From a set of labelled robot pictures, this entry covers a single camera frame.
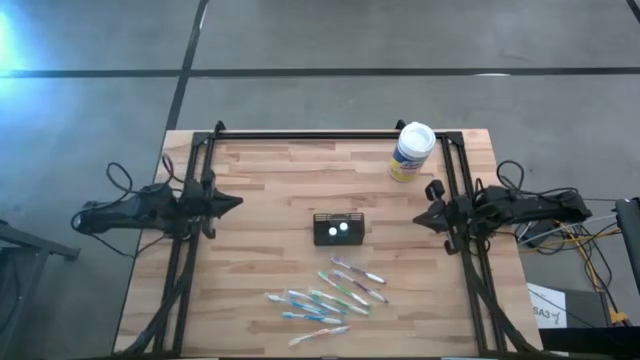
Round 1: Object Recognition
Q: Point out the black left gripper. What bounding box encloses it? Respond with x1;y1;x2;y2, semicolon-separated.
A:
180;169;245;240

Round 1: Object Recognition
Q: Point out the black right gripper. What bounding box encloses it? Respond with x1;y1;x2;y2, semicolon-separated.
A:
412;179;476;255

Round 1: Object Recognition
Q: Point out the white toothbrush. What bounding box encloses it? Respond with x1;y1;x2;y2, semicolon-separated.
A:
329;256;387;285

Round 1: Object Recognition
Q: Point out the purple toothbrush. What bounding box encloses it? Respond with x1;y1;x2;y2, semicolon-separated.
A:
331;269;390;305

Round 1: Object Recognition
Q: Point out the green toothbrush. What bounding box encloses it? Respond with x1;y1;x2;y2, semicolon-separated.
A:
308;289;371;316
317;271;372;307

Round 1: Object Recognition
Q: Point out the blue toothbrush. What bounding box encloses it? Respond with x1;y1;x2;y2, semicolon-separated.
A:
286;289;348;315
265;293;330;316
281;312;345;326

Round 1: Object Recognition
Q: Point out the Lysol wipes canister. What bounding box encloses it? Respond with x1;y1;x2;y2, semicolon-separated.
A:
388;121;438;183

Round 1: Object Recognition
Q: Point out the white paper label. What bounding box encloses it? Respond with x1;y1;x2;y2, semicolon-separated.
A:
527;282;568;330

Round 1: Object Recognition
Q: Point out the black upright panel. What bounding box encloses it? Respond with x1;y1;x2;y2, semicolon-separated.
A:
613;197;640;296

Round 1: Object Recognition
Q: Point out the black metal stand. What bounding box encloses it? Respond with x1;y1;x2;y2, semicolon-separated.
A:
0;219;81;360

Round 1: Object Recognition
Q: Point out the black equipment case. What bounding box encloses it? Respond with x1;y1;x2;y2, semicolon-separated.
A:
537;287;640;360

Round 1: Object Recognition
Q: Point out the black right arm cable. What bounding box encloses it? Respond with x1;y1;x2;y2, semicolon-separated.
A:
496;159;581;201

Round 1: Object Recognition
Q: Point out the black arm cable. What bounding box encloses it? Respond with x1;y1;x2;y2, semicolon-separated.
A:
69;154;184;259
496;159;581;201

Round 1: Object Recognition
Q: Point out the black wire caddy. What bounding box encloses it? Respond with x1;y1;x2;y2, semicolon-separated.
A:
312;212;366;247

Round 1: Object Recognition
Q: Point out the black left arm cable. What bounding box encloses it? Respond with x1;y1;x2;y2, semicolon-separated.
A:
69;154;184;259

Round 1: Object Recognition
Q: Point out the black aluminium table frame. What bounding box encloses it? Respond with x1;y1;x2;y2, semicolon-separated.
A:
113;119;549;359

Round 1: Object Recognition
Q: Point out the yellow cable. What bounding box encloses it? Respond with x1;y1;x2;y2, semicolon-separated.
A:
519;227;629;324

